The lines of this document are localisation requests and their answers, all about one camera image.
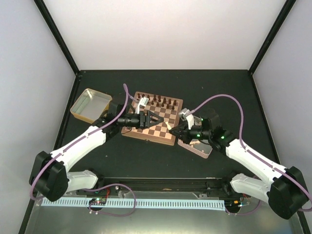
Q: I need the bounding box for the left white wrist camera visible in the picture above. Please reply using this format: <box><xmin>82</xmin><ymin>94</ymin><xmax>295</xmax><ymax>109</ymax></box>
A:
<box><xmin>136</xmin><ymin>96</ymin><xmax>149</xmax><ymax>114</ymax></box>

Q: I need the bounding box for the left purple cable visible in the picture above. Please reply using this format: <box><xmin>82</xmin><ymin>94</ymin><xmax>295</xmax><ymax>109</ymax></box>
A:
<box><xmin>29</xmin><ymin>83</ymin><xmax>141</xmax><ymax>201</ymax></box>

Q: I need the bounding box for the wooden chess board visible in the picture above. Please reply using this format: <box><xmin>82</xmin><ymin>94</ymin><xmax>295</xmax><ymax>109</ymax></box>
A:
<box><xmin>121</xmin><ymin>98</ymin><xmax>183</xmax><ymax>146</ymax></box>

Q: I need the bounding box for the pink tin with pieces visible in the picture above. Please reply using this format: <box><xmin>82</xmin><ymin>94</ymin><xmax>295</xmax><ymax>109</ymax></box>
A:
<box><xmin>177</xmin><ymin>115</ymin><xmax>213</xmax><ymax>159</ymax></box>

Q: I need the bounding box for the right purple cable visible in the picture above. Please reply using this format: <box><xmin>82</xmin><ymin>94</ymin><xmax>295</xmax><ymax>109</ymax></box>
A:
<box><xmin>190</xmin><ymin>94</ymin><xmax>312</xmax><ymax>212</ymax></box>

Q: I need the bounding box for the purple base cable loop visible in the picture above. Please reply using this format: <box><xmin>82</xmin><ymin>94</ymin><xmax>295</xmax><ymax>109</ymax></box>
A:
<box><xmin>88</xmin><ymin>183</ymin><xmax>138</xmax><ymax>216</ymax></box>

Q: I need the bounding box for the light blue cable duct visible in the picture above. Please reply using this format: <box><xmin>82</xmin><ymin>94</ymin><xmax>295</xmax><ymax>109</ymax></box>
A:
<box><xmin>41</xmin><ymin>197</ymin><xmax>225</xmax><ymax>211</ymax></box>

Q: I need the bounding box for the dark chess pieces row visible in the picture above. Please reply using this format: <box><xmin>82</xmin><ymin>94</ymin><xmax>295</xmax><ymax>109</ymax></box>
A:
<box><xmin>133</xmin><ymin>92</ymin><xmax>180</xmax><ymax>111</ymax></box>

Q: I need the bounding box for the black mounting rail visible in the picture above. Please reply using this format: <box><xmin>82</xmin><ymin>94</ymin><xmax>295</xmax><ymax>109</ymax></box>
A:
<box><xmin>94</xmin><ymin>177</ymin><xmax>234</xmax><ymax>197</ymax></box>

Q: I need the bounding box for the small circuit board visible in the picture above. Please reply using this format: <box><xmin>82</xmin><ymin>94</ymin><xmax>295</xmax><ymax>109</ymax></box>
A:
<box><xmin>89</xmin><ymin>198</ymin><xmax>107</xmax><ymax>206</ymax></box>

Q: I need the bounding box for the gold metal tin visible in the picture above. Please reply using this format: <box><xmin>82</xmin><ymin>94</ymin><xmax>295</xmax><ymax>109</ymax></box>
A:
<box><xmin>70</xmin><ymin>88</ymin><xmax>112</xmax><ymax>124</ymax></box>

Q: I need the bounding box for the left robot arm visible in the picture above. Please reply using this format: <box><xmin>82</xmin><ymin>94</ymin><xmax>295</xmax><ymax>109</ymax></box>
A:
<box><xmin>29</xmin><ymin>105</ymin><xmax>164</xmax><ymax>201</ymax></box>

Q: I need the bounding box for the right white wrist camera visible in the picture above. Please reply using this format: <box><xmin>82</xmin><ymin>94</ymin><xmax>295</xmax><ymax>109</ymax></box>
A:
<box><xmin>178</xmin><ymin>108</ymin><xmax>195</xmax><ymax>130</ymax></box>

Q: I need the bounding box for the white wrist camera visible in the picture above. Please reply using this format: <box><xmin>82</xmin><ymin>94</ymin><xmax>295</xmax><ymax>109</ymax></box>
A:
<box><xmin>136</xmin><ymin>96</ymin><xmax>149</xmax><ymax>114</ymax></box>
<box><xmin>178</xmin><ymin>108</ymin><xmax>195</xmax><ymax>130</ymax></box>

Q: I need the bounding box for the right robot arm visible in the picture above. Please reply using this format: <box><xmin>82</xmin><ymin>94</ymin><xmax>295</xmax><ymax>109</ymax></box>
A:
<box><xmin>169</xmin><ymin>109</ymin><xmax>312</xmax><ymax>219</ymax></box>

